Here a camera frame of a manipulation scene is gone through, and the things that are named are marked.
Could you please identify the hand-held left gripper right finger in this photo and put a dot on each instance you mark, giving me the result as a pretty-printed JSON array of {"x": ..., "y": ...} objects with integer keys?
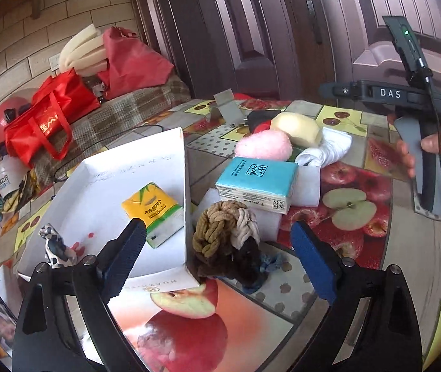
[{"x": 313, "y": 263}]

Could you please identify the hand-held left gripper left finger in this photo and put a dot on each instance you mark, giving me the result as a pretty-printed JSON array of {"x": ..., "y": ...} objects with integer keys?
[{"x": 125, "y": 255}]

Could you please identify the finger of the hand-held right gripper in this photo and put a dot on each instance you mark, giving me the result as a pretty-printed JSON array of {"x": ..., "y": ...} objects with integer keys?
[{"x": 336, "y": 90}]

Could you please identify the blue scrunchie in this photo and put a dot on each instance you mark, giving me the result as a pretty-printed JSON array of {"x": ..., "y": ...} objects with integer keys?
[{"x": 273, "y": 263}]

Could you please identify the yellow tissue packet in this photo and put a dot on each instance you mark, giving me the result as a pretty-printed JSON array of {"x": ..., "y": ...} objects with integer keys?
[{"x": 150, "y": 209}]

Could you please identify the pale yellow sponge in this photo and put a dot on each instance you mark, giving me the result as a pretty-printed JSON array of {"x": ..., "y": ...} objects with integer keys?
[{"x": 298, "y": 126}]

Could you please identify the white sock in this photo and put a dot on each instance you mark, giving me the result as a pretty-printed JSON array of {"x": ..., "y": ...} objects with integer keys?
[{"x": 333, "y": 143}]

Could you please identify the large white foam block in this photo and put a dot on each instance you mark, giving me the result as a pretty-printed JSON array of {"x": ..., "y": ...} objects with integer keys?
[{"x": 271, "y": 224}]

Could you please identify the black and white scrunchie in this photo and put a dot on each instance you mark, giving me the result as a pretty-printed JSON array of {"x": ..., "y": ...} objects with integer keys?
[{"x": 55, "y": 248}]

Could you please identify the white cardboard box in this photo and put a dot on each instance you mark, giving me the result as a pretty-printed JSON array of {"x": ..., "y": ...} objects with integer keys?
[{"x": 100, "y": 190}]

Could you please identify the dark brown fuzzy scrunchie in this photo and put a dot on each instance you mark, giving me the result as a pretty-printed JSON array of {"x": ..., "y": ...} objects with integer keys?
[{"x": 240, "y": 265}]

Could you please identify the small white foam block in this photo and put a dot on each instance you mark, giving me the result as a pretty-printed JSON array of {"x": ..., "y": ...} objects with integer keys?
[{"x": 307, "y": 186}]

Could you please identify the pink fluffy ball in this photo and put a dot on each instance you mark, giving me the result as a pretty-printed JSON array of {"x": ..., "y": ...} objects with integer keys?
[{"x": 263, "y": 145}]

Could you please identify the tan braided scrunchie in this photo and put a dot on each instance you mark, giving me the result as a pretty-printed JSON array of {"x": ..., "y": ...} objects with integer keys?
[{"x": 214, "y": 224}]

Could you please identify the teal tissue pack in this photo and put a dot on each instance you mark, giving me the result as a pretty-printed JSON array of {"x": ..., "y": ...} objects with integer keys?
[{"x": 259, "y": 174}]

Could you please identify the red soft item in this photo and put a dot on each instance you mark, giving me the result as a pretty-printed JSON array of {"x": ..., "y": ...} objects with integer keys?
[{"x": 261, "y": 127}]

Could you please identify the black pouch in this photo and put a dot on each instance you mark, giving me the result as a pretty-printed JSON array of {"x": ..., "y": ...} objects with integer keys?
[{"x": 263, "y": 116}]

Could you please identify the fruit print tablecloth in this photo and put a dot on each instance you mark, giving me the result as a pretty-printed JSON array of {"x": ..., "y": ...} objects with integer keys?
[{"x": 189, "y": 337}]

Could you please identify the grey metal phone stand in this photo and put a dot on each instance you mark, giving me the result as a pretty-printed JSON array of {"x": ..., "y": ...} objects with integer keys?
[{"x": 228, "y": 104}]

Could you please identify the dark brown door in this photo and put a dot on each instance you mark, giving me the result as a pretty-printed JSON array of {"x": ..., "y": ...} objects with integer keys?
[{"x": 243, "y": 27}]

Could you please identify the white helmet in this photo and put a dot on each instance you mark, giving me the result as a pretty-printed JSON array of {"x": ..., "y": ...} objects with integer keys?
[{"x": 9, "y": 174}]

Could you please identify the plaid covered box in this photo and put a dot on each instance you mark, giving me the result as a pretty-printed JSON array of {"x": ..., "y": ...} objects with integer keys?
[{"x": 127, "y": 108}]

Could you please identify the red tote bag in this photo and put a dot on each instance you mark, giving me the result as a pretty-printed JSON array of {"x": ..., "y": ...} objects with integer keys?
[{"x": 50, "y": 112}]

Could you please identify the red helmet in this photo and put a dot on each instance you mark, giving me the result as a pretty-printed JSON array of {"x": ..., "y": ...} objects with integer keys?
[{"x": 5, "y": 118}]

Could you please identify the pink red plastic bag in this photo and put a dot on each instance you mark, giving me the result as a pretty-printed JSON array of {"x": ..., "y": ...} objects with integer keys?
[{"x": 135, "y": 62}]

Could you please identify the cream foam rolls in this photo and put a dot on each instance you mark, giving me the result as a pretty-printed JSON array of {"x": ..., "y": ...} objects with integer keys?
[{"x": 81, "y": 50}]

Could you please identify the white wall switch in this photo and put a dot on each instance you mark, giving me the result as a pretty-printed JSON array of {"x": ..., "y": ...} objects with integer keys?
[{"x": 54, "y": 62}]

